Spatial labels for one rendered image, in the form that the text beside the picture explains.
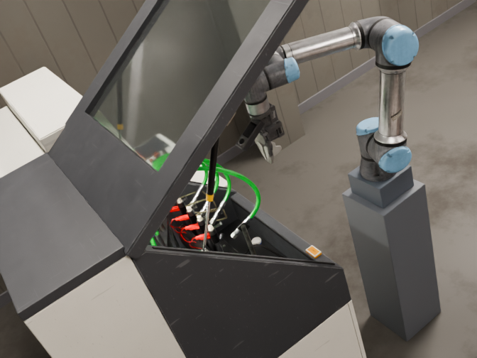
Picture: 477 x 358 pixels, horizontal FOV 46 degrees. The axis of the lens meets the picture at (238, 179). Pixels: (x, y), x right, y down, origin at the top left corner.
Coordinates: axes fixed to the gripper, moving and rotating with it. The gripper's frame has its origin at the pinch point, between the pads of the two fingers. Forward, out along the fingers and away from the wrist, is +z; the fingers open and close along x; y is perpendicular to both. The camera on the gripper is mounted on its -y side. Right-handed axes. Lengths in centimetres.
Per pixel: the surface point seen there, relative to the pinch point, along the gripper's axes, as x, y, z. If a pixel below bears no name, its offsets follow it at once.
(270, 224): 2.2, -5.6, 27.6
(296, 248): -15.3, -6.7, 28.0
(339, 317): -36, -9, 46
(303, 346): -36, -25, 46
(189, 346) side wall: -36, -58, 13
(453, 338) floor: -30, 50, 122
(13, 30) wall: 196, -36, -26
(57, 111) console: 50, -51, -31
